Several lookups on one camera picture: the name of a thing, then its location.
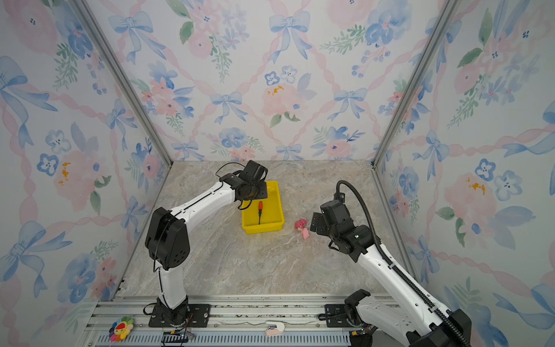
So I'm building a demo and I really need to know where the red handled screwdriver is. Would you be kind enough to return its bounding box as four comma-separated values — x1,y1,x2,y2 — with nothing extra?
258,201,264,225

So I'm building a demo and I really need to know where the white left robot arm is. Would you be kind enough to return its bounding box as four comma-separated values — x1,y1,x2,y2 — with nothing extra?
145,168,267,328

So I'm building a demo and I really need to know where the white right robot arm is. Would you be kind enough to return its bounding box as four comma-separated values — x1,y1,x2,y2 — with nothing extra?
310,212,472,346

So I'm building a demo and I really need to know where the yellow plastic bin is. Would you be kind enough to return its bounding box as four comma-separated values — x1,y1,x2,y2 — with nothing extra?
241,181,285,235

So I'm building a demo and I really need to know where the pink toy object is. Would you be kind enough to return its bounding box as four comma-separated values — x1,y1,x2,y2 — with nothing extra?
294,218,309,240

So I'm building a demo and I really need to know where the pink white tape piece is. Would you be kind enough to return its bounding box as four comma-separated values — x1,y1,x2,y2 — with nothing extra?
264,321,286,337

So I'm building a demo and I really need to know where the colourful flower sticker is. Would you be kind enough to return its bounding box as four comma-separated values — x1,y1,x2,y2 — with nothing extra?
108,317,134,342

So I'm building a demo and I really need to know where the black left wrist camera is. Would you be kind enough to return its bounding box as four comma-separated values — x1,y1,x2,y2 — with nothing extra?
239,160,268,183

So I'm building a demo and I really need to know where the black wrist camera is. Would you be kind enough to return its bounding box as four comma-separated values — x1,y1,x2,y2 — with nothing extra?
320,200,351,225
239,160,268,183

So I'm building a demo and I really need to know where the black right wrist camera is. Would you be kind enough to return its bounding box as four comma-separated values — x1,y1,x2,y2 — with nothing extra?
320,200,351,225

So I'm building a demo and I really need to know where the black corrugated cable conduit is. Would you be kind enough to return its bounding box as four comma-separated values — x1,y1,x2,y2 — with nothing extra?
335,179,471,347

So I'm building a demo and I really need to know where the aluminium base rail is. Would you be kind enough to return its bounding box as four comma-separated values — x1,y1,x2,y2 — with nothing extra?
78,294,399,346

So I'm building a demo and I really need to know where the aluminium corner post left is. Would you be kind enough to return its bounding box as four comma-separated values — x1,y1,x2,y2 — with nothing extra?
69,0,173,167

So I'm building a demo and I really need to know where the aluminium corner post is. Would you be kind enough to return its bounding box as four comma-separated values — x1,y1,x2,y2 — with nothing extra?
371,0,459,171
69,0,173,167

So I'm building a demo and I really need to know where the aluminium corner post right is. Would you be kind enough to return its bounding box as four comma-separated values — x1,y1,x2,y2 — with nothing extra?
371,0,459,171

